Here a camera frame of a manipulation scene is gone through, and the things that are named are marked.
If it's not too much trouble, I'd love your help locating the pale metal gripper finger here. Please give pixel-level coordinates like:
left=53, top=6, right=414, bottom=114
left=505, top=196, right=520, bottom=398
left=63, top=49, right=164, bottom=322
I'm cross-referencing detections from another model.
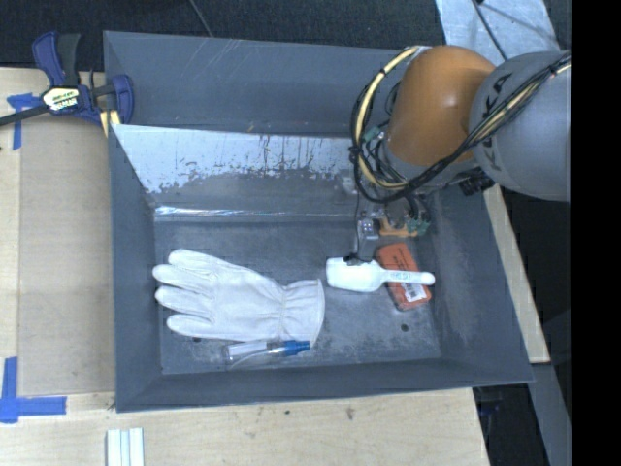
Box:
left=355, top=217, right=381, bottom=266

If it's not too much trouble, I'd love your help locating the white plastic brush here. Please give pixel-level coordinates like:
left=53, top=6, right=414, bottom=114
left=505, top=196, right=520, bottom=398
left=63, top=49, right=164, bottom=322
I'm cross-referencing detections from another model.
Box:
left=325, top=256, right=437, bottom=294

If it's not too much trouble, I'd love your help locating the orange flat packet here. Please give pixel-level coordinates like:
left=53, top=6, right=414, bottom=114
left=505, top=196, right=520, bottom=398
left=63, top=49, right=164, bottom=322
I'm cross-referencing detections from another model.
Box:
left=376, top=242, right=434, bottom=313

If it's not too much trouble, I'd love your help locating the white leather glove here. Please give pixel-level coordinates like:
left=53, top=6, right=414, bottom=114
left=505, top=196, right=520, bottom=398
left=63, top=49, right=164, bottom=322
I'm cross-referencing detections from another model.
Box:
left=151, top=248, right=327, bottom=347

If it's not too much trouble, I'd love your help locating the clear spray bottle blue cap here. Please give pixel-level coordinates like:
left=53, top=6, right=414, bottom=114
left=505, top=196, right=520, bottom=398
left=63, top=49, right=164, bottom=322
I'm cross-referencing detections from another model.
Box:
left=222, top=339, right=311, bottom=370

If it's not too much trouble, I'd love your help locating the grey metal bin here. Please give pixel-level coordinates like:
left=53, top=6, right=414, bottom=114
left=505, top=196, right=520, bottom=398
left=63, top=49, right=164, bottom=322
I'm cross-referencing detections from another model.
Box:
left=102, top=30, right=537, bottom=414

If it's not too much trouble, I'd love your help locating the black cylinder on white bracket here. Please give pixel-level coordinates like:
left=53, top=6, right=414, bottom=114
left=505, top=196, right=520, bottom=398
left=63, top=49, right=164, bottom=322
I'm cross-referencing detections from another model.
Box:
left=457, top=173, right=495, bottom=197

